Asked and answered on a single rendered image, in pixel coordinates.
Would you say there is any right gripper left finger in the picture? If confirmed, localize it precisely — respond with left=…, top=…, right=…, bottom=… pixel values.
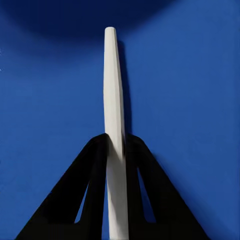
left=15, top=133, right=108, bottom=240

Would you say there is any pen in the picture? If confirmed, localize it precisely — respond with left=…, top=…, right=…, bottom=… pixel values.
left=103, top=26, right=129, bottom=240

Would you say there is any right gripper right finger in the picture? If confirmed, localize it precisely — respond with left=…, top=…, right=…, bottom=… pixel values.
left=125, top=133, right=210, bottom=240

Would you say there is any folder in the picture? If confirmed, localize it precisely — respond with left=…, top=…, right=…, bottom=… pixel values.
left=0, top=0, right=240, bottom=240

